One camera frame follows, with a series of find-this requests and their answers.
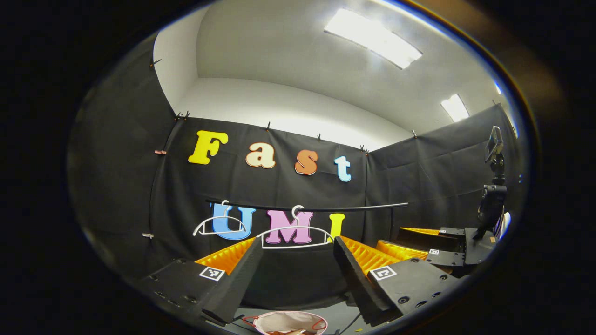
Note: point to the white pink-rimmed laundry hamper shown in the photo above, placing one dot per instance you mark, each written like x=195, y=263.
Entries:
x=288, y=321

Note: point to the black clothes rail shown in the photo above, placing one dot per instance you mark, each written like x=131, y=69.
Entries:
x=354, y=208

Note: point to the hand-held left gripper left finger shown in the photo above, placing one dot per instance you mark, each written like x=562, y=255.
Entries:
x=235, y=286

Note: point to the small ceiling light panel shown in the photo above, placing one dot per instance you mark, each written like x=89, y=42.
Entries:
x=455, y=108

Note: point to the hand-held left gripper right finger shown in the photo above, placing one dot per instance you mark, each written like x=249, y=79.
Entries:
x=358, y=284

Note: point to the white plastic hanger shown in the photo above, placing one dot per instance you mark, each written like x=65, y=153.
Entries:
x=223, y=216
x=279, y=229

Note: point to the black backdrop cloth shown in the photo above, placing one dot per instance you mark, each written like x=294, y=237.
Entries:
x=116, y=195

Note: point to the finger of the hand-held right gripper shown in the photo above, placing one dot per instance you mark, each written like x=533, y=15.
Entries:
x=433, y=239
x=405, y=251

